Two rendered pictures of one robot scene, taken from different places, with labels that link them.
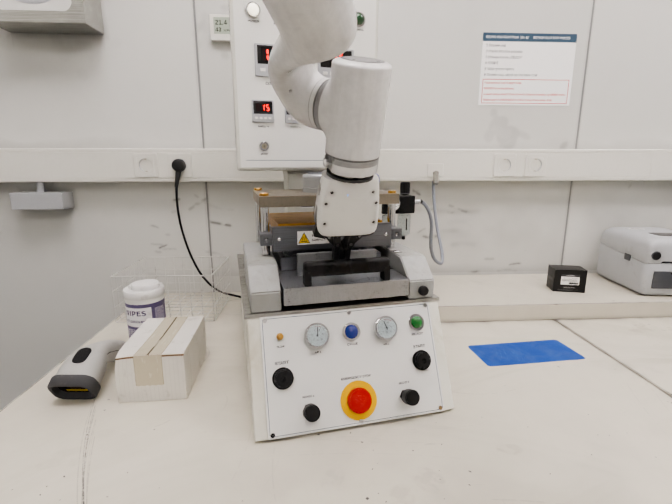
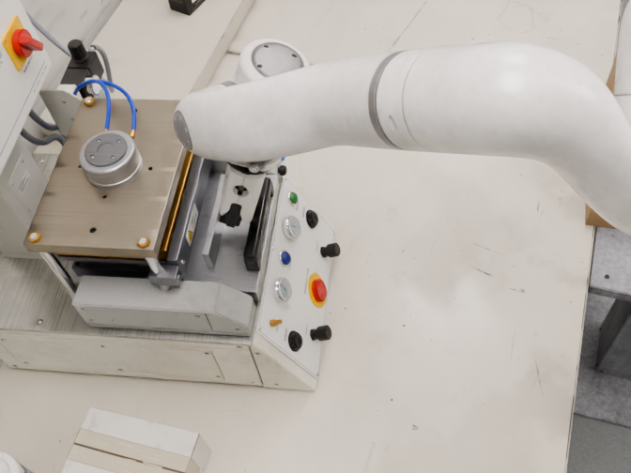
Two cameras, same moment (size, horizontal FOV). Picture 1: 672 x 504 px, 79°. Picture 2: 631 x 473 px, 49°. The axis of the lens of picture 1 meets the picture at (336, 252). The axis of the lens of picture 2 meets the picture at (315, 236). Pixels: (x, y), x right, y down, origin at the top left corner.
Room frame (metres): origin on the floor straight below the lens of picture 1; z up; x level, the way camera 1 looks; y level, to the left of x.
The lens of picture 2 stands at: (0.30, 0.50, 1.84)
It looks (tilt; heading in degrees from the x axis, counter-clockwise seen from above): 55 degrees down; 298
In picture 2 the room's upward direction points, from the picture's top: 8 degrees counter-clockwise
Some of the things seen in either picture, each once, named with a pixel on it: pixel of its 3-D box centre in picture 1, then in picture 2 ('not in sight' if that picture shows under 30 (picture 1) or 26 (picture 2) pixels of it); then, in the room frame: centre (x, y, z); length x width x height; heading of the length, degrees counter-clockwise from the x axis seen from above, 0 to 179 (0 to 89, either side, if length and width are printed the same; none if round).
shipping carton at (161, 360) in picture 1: (165, 355); (137, 466); (0.75, 0.34, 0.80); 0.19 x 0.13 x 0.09; 3
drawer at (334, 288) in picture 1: (328, 262); (175, 225); (0.80, 0.02, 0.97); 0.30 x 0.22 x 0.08; 15
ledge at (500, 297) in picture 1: (552, 293); (179, 14); (1.20, -0.67, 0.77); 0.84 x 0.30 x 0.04; 93
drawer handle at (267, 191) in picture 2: (347, 270); (259, 221); (0.67, -0.02, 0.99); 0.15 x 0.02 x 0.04; 105
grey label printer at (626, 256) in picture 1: (653, 258); not in sight; (1.21, -0.97, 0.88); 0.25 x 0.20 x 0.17; 177
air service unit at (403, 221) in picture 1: (396, 211); (88, 87); (1.03, -0.15, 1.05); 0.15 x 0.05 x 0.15; 105
